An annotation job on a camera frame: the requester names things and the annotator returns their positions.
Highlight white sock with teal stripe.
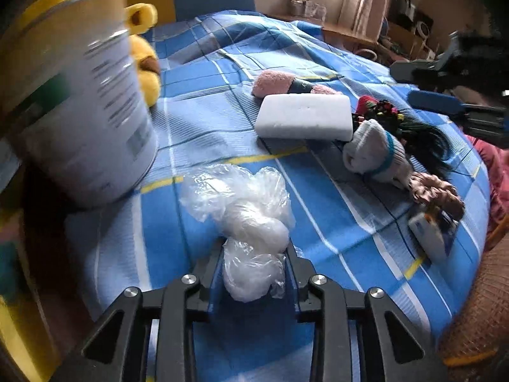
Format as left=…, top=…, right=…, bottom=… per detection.
left=343, top=118, right=414, bottom=189

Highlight yellow plush bear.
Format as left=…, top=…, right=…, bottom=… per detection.
left=16, top=0, right=162, bottom=106

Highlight brown fabric scrunchie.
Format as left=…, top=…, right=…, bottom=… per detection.
left=406, top=172, right=466, bottom=221

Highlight white metal tin can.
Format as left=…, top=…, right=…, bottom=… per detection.
left=0, top=0, right=160, bottom=209

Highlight blue plaid bed sheet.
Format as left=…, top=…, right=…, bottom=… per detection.
left=66, top=10, right=492, bottom=382

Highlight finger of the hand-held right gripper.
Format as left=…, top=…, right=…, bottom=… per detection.
left=408, top=89, right=509, bottom=150
left=390, top=58, right=509, bottom=93

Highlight pink cloth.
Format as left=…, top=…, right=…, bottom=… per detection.
left=467, top=135, right=509, bottom=227

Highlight black beaded hair braid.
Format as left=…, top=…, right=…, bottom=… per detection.
left=352, top=99, right=452, bottom=176

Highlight wooden side shelf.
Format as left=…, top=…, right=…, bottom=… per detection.
left=274, top=13, right=398, bottom=64

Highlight pink fuzzy sock roll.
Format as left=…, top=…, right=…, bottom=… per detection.
left=251, top=69, right=343, bottom=98

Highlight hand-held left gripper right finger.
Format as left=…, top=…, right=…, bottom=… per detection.
left=283, top=239, right=450, bottom=382

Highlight brown woven cushion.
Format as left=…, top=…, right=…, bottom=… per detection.
left=437, top=231, right=509, bottom=382

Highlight clear plastic boxes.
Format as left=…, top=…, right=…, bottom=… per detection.
left=288, top=0, right=327, bottom=22

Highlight red knitted slipper sock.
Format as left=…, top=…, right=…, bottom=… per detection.
left=355, top=95, right=382, bottom=118

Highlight clear plastic bag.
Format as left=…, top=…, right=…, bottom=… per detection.
left=179, top=163, right=297, bottom=303

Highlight white foam block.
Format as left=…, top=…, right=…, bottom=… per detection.
left=254, top=93, right=354, bottom=142

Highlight cardboard box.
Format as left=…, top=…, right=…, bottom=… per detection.
left=387, top=22, right=429, bottom=57

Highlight beige curtain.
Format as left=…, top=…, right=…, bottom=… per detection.
left=338, top=0, right=392, bottom=42

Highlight white and blue packet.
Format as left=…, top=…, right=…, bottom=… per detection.
left=409, top=203, right=458, bottom=263

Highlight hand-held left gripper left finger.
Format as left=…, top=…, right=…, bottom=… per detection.
left=50, top=237, right=227, bottom=382

